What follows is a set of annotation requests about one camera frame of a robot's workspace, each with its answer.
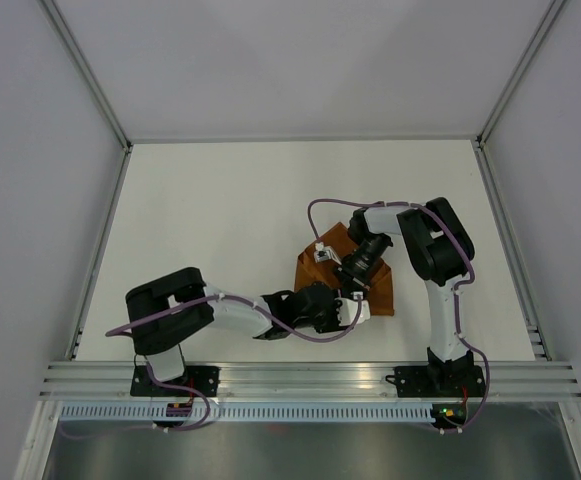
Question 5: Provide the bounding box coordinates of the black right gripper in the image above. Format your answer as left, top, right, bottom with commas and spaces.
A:
333, 233, 390, 296

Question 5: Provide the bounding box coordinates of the brown cloth napkin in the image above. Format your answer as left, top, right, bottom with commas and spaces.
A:
294, 222, 394, 316

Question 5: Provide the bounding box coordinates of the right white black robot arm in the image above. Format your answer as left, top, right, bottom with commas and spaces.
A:
334, 197, 475, 395

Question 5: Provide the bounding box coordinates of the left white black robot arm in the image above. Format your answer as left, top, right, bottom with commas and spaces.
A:
125, 267, 351, 396

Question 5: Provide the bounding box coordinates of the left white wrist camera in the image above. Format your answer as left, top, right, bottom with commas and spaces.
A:
336, 292, 371, 328

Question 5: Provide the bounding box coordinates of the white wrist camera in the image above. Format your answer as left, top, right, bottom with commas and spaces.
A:
336, 292, 371, 328
314, 242, 341, 265

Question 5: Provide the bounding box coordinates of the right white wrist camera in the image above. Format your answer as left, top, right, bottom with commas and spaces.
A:
314, 242, 341, 265

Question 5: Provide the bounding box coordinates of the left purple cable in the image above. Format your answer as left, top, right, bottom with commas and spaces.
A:
59, 294, 364, 441

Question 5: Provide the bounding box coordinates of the white slotted cable duct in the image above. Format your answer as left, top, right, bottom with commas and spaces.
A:
60, 401, 435, 423

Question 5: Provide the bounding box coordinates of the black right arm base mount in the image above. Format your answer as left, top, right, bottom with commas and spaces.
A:
386, 365, 487, 400

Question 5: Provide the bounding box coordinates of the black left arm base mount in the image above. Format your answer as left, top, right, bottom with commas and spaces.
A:
130, 365, 220, 398

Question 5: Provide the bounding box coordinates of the right aluminium side rail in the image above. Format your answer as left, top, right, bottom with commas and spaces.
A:
471, 137, 553, 361

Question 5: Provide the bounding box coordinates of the aluminium side rail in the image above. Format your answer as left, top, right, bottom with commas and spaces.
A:
62, 144, 133, 361
471, 137, 553, 361

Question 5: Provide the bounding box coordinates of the right aluminium corner post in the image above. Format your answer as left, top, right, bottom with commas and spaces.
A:
473, 0, 569, 149

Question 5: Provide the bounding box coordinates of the aluminium corner post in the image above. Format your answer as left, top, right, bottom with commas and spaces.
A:
473, 0, 569, 149
37, 0, 132, 153

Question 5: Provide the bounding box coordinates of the left aluminium side rail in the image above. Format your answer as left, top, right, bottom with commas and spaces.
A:
62, 144, 133, 361

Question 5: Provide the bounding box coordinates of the aluminium front frame rail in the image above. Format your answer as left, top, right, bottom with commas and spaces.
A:
38, 361, 581, 403

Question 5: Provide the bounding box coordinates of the left aluminium corner post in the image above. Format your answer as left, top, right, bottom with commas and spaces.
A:
37, 0, 132, 153

